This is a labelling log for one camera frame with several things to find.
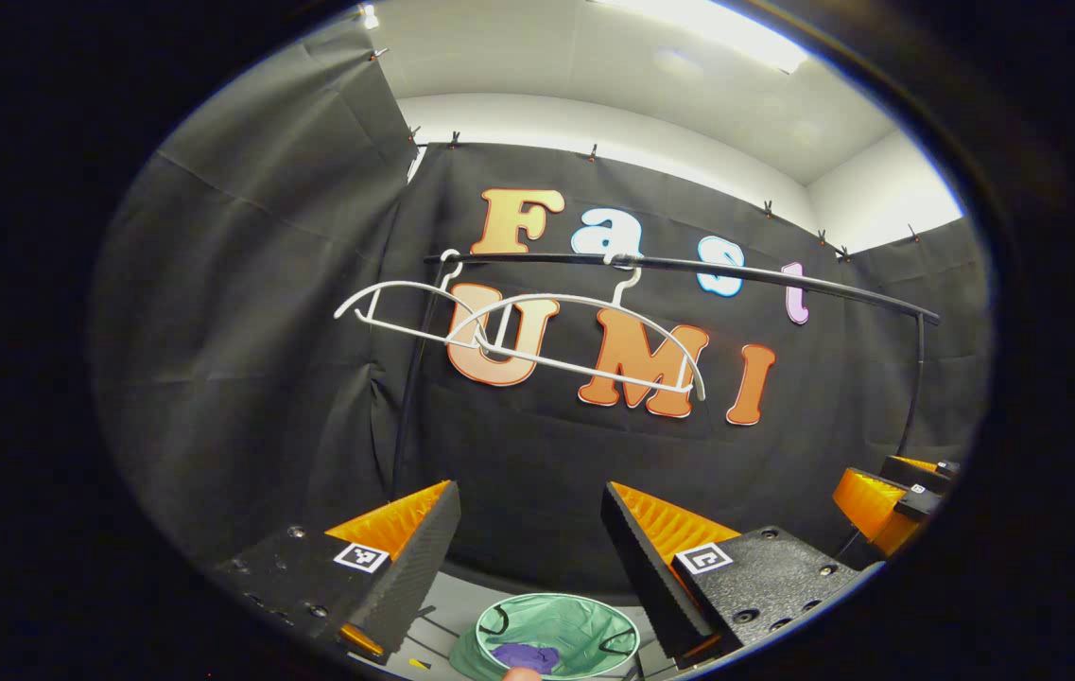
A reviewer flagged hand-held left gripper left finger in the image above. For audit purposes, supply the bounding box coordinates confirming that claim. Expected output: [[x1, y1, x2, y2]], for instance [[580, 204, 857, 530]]
[[211, 480, 462, 666]]

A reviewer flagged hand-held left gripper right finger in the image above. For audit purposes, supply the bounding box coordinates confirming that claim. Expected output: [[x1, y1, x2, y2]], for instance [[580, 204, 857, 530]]
[[600, 480, 883, 671]]

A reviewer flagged white clothes hanger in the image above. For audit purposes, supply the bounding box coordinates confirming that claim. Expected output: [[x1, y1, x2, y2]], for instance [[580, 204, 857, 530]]
[[445, 253, 708, 403], [334, 249, 543, 365]]

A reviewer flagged purple corduroy jacket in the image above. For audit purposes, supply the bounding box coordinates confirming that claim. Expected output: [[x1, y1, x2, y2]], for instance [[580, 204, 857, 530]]
[[490, 643, 563, 675]]

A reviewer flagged row of backdrop clips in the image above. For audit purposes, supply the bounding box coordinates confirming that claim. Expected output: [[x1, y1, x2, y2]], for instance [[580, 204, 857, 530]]
[[369, 47, 921, 263]]

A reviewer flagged large ceiling light panel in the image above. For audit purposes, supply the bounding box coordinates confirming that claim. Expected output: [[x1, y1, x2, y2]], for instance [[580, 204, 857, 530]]
[[594, 0, 812, 75]]

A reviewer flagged black backdrop cloth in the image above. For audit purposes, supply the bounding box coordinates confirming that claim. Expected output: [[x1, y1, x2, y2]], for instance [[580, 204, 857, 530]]
[[88, 19, 992, 597]]

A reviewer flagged black clothes rail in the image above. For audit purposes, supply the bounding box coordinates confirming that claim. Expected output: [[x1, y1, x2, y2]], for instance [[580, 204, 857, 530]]
[[390, 251, 943, 498]]

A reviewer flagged green laundry hamper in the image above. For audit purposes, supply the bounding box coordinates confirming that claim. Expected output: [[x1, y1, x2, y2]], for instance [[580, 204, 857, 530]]
[[450, 593, 642, 681]]

